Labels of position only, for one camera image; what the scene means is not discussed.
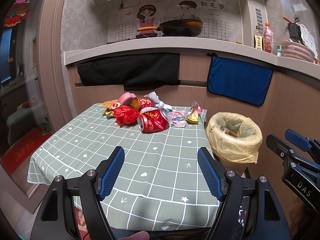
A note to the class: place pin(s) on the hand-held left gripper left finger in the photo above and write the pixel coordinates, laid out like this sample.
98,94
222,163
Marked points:
112,172

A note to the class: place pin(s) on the black frying pan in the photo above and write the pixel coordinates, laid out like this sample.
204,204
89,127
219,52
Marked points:
180,28

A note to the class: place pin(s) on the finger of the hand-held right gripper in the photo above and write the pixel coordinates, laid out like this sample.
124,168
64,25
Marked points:
297,137
277,143

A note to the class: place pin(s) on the cartoon wall sticker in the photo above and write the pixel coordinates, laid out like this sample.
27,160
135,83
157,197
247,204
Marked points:
147,12

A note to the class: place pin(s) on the orange drink bottle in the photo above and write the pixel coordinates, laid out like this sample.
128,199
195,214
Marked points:
268,40

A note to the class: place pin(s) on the black cloth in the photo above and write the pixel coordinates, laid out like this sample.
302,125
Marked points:
125,72

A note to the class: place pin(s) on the yellow snack packet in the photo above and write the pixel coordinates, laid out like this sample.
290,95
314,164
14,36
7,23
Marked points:
108,112

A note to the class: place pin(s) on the colourful printed snack wrapper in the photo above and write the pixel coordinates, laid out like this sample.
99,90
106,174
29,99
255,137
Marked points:
178,118

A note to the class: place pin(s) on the small white bottle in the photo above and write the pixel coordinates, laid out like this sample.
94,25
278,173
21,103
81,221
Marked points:
279,51

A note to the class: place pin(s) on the red door mat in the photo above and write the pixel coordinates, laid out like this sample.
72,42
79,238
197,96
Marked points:
22,152

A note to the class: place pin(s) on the red paper cup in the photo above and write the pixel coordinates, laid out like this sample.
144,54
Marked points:
146,103

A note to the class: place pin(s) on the blue towel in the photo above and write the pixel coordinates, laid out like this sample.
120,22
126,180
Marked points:
237,80

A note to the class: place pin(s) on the gold snack packet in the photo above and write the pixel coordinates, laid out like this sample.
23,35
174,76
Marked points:
110,104

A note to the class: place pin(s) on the silver blue foil wrapper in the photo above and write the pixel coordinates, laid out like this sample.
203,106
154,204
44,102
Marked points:
163,106

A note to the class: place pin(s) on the green checkered tablecloth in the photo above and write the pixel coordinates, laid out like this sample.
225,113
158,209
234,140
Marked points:
150,160

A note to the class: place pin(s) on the red window decoration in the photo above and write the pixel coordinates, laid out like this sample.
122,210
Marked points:
15,15

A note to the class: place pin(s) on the red plastic bag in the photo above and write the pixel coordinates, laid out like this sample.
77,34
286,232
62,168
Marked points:
125,115

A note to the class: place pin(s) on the trash bin with yellow bag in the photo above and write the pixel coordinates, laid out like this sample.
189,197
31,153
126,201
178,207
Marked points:
225,145

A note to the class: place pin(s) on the clear sauce bottle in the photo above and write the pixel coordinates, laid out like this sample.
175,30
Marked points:
258,41

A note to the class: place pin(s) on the pink plastic basket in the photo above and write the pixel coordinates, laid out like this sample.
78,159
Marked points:
295,51

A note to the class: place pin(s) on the crushed red drink can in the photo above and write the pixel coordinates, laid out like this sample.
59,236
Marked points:
152,122

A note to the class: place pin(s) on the yellow snack wrapper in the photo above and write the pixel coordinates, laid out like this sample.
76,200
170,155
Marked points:
193,118

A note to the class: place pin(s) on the pink purple eggplant sponge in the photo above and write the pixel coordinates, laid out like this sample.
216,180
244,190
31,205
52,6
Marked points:
126,97

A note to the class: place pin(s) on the person's left hand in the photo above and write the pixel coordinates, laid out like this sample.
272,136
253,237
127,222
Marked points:
135,237

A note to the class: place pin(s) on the black utensil holder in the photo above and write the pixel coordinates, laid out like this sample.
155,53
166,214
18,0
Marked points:
293,31

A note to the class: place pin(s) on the crumpled clear plastic wrapper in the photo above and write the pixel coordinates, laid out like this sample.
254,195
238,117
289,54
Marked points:
152,97

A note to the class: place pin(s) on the pink candy wrapper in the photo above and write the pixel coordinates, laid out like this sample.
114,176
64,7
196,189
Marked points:
195,107

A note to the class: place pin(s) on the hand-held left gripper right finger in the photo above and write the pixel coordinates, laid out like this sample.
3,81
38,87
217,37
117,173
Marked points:
210,172

